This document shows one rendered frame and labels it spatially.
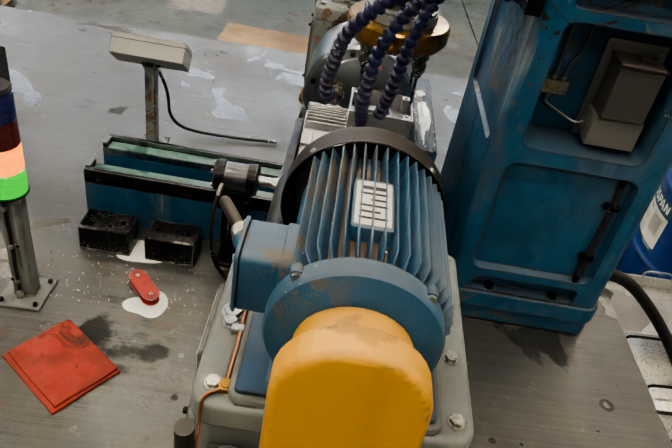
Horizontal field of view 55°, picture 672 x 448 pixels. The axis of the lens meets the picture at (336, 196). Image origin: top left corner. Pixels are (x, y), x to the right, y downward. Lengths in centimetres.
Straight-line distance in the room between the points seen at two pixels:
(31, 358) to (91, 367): 10
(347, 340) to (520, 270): 82
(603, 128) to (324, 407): 75
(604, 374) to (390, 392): 90
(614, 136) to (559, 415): 49
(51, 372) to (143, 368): 14
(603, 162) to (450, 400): 57
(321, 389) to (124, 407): 65
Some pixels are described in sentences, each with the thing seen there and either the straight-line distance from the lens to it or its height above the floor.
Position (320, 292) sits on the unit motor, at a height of 133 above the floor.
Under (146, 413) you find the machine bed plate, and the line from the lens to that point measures 110.
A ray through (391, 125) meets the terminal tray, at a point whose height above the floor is 113.
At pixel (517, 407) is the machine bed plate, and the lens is 122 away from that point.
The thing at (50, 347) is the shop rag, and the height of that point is 81.
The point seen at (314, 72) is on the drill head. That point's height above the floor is 109.
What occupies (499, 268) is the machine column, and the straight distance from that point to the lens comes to 124.
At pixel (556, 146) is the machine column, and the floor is 120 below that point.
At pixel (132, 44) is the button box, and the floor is 107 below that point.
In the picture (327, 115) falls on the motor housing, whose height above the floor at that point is 111.
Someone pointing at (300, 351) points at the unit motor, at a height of 133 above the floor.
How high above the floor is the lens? 169
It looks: 35 degrees down
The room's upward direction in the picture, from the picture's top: 10 degrees clockwise
